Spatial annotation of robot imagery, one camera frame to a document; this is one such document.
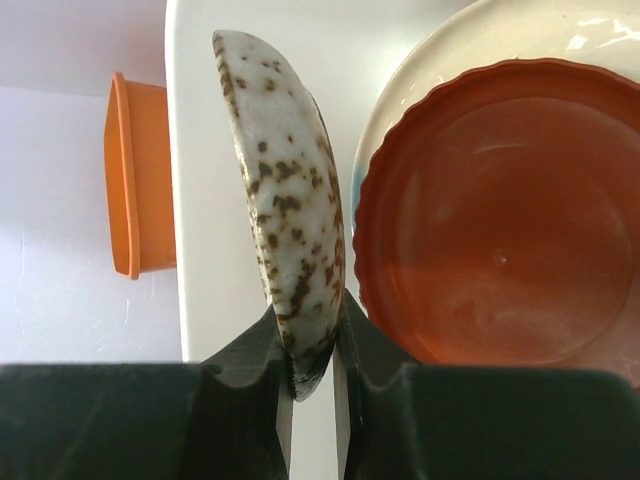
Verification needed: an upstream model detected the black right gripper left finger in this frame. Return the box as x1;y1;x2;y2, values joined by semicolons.
1;311;292;479

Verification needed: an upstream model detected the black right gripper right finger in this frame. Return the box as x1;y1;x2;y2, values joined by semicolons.
333;297;639;479

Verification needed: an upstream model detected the brown speckled saucer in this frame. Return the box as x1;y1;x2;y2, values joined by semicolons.
212;30;346;401

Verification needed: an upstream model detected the cream blue tree plate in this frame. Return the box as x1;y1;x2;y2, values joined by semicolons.
351;0;640;391

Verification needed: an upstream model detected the white plastic bin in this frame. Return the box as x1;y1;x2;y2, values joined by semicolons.
163;0;640;480

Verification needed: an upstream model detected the orange plastic tub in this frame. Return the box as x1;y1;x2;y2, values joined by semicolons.
103;72;176;280

